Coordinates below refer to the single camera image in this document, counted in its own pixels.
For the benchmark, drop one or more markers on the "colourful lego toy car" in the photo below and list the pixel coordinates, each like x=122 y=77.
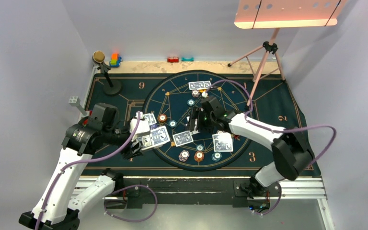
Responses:
x=84 y=119

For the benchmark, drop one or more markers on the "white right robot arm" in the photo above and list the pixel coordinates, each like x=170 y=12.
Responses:
x=290 y=151

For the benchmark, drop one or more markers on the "purple small blind button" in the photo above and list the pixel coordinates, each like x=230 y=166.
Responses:
x=154 y=126

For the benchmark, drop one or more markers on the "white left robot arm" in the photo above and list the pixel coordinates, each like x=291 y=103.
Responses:
x=94 y=138

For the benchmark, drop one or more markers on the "teal poker chip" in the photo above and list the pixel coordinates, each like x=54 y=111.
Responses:
x=200 y=147
x=172 y=123
x=190 y=102

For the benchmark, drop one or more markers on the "pink white chip stack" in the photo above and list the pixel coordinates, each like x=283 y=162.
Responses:
x=183 y=156

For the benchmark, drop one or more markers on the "round brown knob stand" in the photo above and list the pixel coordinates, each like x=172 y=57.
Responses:
x=113 y=86

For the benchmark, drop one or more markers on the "rectangular dark green poker mat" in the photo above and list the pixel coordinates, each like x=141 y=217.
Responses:
x=273 y=103

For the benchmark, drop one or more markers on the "blue playing card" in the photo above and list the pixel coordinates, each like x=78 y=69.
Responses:
x=222 y=142
x=150 y=118
x=199 y=85

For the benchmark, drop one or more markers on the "aluminium frame rail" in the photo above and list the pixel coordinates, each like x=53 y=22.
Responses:
x=235 y=190

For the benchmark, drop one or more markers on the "red toy block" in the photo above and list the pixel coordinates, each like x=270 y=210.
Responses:
x=173 y=59

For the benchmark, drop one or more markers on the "pink music stand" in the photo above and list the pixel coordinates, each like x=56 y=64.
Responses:
x=278 y=14

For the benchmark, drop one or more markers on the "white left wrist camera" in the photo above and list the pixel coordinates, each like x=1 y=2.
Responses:
x=139 y=128

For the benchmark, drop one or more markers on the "orange chip stack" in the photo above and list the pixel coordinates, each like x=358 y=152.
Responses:
x=199 y=156

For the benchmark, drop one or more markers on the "grey lego brick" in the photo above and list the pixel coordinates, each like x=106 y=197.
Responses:
x=75 y=101

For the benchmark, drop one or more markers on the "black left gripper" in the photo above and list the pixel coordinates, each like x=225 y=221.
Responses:
x=128 y=151

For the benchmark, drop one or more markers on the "blue playing card deck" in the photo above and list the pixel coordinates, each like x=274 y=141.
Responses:
x=155 y=139

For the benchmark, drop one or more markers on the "orange green blue toy blocks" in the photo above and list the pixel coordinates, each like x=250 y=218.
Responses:
x=115 y=60

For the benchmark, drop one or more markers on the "round blue poker mat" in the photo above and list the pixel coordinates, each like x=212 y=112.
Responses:
x=170 y=97

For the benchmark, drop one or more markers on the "orange poker chip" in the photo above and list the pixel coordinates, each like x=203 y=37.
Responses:
x=162 y=118

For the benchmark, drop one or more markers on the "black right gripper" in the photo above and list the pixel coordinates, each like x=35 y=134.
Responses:
x=197 y=112

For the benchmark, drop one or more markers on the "teal toy block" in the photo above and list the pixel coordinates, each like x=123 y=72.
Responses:
x=187 y=59

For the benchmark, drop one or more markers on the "teal chip stack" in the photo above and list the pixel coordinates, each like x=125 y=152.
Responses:
x=216 y=156

